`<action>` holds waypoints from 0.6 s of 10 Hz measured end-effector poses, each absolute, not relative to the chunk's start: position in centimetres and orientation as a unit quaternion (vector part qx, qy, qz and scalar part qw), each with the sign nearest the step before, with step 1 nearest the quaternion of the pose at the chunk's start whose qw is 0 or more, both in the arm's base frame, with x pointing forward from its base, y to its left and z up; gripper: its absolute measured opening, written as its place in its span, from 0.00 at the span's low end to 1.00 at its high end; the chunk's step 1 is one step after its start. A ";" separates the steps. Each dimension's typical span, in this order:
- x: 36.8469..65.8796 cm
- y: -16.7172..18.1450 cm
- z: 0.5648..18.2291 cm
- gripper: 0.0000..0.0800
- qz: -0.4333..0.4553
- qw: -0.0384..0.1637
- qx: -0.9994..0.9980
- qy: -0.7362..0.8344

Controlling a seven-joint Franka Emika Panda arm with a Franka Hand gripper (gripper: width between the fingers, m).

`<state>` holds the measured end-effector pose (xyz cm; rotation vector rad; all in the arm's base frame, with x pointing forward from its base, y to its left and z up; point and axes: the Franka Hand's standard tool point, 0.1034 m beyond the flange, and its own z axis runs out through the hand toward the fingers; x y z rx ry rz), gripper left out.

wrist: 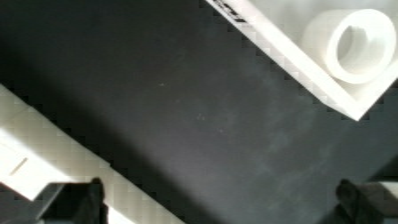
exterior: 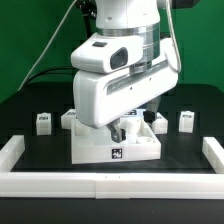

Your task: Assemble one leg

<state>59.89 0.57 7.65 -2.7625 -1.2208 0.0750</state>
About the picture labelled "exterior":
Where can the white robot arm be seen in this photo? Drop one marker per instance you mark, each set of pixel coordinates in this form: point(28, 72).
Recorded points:
point(119, 18)

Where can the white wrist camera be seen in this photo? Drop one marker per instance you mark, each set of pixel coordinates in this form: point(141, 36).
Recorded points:
point(102, 54)

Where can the white marker sheet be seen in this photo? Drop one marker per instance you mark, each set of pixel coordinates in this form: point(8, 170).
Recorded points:
point(135, 113)

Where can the white U-shaped fence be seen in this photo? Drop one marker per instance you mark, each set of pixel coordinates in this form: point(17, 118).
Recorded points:
point(99, 185)

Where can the white square tabletop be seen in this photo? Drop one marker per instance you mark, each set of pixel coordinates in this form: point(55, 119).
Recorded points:
point(89, 145)

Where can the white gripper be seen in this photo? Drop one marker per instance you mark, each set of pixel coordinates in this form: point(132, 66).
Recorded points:
point(101, 99)

